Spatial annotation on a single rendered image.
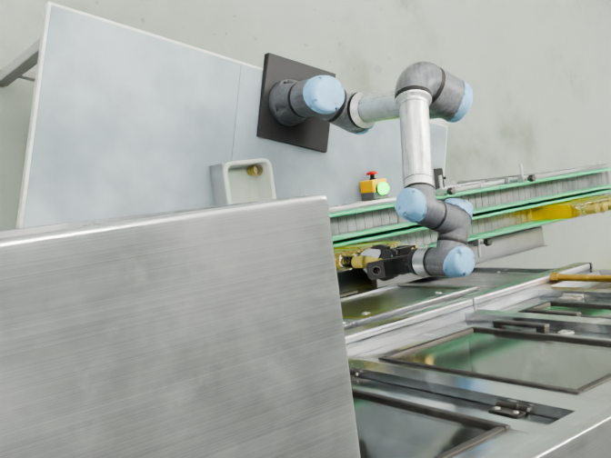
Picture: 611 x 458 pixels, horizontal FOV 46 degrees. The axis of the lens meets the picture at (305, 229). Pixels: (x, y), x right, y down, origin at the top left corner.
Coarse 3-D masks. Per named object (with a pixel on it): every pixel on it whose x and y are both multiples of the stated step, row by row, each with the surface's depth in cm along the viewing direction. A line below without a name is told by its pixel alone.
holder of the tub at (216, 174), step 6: (210, 168) 221; (216, 168) 218; (222, 168) 215; (210, 174) 222; (216, 174) 219; (222, 174) 216; (216, 180) 219; (222, 180) 216; (216, 186) 220; (222, 186) 217; (216, 192) 220; (222, 192) 217; (216, 198) 221; (222, 198) 218; (216, 204) 221; (222, 204) 218
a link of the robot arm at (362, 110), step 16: (448, 80) 189; (352, 96) 223; (368, 96) 219; (384, 96) 212; (448, 96) 190; (464, 96) 192; (352, 112) 222; (368, 112) 218; (384, 112) 212; (432, 112) 195; (448, 112) 194; (464, 112) 195; (352, 128) 228; (368, 128) 230
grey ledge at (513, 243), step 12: (540, 228) 299; (492, 240) 280; (504, 240) 284; (516, 240) 289; (528, 240) 294; (540, 240) 298; (492, 252) 280; (504, 252) 284; (516, 252) 289; (408, 276) 253; (420, 276) 256
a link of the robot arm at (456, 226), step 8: (448, 200) 178; (456, 200) 177; (464, 200) 178; (448, 208) 173; (456, 208) 176; (464, 208) 176; (472, 208) 178; (448, 216) 173; (456, 216) 174; (464, 216) 176; (448, 224) 173; (456, 224) 175; (464, 224) 176; (440, 232) 176; (448, 232) 175; (456, 232) 175; (464, 232) 176; (456, 240) 175; (464, 240) 176
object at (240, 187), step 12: (228, 168) 223; (240, 168) 226; (264, 168) 226; (228, 180) 215; (240, 180) 226; (252, 180) 228; (264, 180) 227; (228, 192) 215; (240, 192) 226; (252, 192) 228; (264, 192) 227
